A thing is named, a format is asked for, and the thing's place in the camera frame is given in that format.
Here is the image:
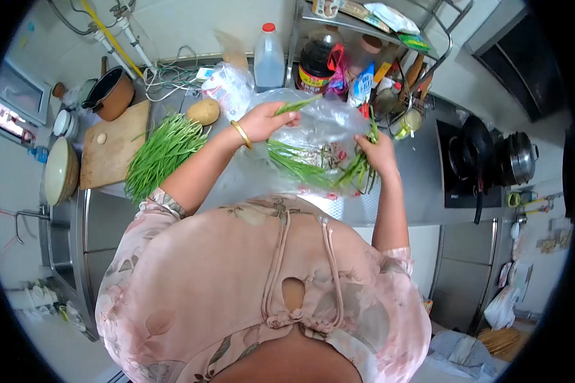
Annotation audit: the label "person's right hand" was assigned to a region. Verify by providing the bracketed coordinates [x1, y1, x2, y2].
[354, 131, 399, 179]

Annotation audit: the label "person's left hand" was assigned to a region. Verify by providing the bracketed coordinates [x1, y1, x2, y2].
[239, 101, 302, 144]

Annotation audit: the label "person's left fingers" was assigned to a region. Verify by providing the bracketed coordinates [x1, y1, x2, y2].
[261, 101, 294, 116]

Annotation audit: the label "few green chive stalks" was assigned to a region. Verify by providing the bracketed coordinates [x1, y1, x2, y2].
[274, 94, 323, 116]

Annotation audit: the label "bunch of green chives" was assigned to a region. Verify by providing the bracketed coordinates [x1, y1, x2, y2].
[334, 106, 380, 195]

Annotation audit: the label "clear plastic bag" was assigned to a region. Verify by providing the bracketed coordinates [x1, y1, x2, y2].
[234, 88, 380, 198]

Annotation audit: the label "loose chives in bag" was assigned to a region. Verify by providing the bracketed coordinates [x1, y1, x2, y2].
[266, 138, 337, 189]

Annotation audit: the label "clear bottle with red cap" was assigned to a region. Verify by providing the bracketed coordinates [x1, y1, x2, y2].
[253, 22, 286, 93]

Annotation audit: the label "white printed plastic bag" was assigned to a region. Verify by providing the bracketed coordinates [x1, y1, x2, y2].
[201, 62, 256, 121]

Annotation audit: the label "white and blue packet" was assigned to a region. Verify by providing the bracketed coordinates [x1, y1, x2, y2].
[347, 62, 376, 109]

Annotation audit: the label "large dark sauce bottle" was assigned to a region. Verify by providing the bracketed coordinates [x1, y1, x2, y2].
[295, 25, 346, 95]

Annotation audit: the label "pink plastic bag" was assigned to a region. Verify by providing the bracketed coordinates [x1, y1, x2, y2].
[326, 43, 349, 97]

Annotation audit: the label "brown paper bag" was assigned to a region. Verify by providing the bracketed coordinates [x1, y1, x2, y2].
[214, 29, 249, 71]

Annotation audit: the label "potato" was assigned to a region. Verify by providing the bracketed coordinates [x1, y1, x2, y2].
[186, 99, 221, 126]

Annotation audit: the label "black induction cooker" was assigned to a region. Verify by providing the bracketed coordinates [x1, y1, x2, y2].
[434, 119, 505, 209]

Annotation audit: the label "black wok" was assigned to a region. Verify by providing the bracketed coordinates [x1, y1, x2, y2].
[448, 114, 498, 225]

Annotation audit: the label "metal kitchen rack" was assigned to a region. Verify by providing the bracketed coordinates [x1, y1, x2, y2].
[285, 0, 476, 131]

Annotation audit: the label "pile of green chives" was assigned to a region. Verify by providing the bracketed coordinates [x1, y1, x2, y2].
[124, 112, 211, 205]

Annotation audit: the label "steel pot with lid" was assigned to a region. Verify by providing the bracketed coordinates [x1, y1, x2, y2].
[495, 131, 540, 187]

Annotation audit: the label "brown pot with black inside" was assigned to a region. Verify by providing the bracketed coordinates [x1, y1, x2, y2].
[81, 65, 136, 122]

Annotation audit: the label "steel kitchen cabinet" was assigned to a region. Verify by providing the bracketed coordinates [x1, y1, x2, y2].
[429, 218, 514, 336]

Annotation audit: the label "black range hood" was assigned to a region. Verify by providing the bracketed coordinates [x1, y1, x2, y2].
[464, 4, 567, 123]

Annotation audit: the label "wooden cutting board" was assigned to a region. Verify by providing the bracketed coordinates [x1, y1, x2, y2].
[79, 100, 152, 190]

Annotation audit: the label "person's body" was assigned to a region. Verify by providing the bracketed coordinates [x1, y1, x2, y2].
[95, 194, 432, 383]

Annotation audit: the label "cream and brown bowl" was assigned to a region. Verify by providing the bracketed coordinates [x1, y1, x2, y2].
[43, 137, 81, 207]

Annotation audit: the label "straw broom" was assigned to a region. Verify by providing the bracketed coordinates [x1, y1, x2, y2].
[476, 327, 524, 358]

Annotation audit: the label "steel sink with faucet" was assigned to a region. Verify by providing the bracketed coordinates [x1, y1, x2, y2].
[13, 200, 100, 342]

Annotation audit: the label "window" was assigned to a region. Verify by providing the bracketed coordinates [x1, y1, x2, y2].
[0, 57, 53, 145]

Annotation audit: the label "tangle of white cables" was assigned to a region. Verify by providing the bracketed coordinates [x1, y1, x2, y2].
[143, 45, 217, 102]

